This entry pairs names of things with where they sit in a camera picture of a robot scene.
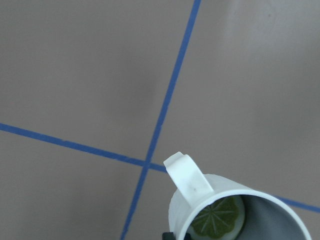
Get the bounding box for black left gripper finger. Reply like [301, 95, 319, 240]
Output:
[161, 232, 175, 240]

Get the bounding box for green lemon slice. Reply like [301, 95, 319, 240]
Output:
[187, 195, 246, 240]

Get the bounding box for white mug grey inside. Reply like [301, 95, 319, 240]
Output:
[164, 152, 311, 240]

